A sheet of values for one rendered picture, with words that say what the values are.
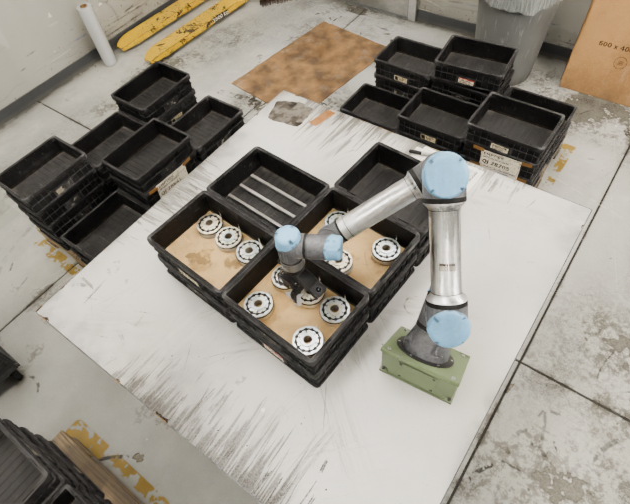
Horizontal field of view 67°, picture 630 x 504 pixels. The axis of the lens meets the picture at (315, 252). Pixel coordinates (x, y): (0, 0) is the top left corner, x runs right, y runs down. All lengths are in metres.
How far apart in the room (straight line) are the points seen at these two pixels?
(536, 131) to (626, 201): 0.80
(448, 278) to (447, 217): 0.17
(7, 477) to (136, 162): 1.60
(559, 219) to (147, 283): 1.67
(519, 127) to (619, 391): 1.38
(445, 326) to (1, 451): 1.69
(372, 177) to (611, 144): 2.04
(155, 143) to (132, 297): 1.18
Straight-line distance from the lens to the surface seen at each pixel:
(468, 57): 3.28
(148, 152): 2.90
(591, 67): 3.98
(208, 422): 1.70
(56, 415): 2.80
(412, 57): 3.48
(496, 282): 1.90
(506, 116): 2.89
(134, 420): 2.60
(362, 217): 1.45
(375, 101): 3.28
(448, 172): 1.28
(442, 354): 1.56
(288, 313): 1.64
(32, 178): 3.10
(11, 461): 2.22
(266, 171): 2.07
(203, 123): 3.14
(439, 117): 3.00
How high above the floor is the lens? 2.27
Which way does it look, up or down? 54 degrees down
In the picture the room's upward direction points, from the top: 9 degrees counter-clockwise
